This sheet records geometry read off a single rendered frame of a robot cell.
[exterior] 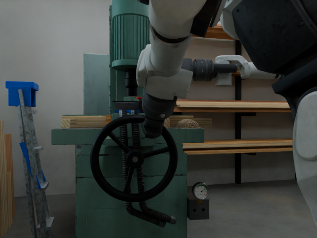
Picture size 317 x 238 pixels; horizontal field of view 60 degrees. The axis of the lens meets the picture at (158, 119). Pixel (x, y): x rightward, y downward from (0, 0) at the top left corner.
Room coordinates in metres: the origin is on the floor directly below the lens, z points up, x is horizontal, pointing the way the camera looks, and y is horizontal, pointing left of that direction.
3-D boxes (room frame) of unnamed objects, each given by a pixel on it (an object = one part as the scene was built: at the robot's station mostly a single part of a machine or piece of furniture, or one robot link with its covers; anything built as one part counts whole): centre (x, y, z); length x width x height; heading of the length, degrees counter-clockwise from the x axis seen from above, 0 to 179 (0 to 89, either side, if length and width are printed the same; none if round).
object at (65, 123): (1.16, 0.38, 0.92); 0.04 x 0.04 x 0.04; 73
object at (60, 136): (1.14, 0.12, 0.87); 0.61 x 0.30 x 0.06; 97
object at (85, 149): (1.19, 0.11, 0.82); 0.40 x 0.21 x 0.04; 97
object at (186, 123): (1.19, -0.13, 0.92); 0.14 x 0.09 x 0.04; 7
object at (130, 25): (1.25, 0.12, 1.32); 0.18 x 0.18 x 0.31
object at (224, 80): (1.12, -0.24, 1.13); 0.11 x 0.11 x 0.11; 7
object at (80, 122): (1.25, 0.06, 0.92); 0.62 x 0.02 x 0.04; 97
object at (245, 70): (1.13, -0.30, 1.15); 0.13 x 0.07 x 0.09; 88
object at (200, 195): (1.07, -0.16, 0.65); 0.06 x 0.04 x 0.08; 97
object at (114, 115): (1.05, 0.11, 0.91); 0.15 x 0.14 x 0.09; 97
